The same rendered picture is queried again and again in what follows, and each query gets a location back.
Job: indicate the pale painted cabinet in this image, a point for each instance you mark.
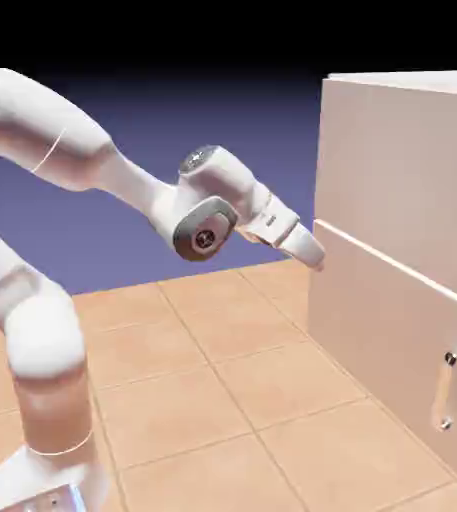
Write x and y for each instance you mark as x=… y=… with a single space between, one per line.
x=396 y=160

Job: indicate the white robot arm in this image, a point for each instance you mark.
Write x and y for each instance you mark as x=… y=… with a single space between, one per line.
x=52 y=132

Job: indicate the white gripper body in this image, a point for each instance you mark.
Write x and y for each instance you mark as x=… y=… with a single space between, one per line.
x=304 y=244

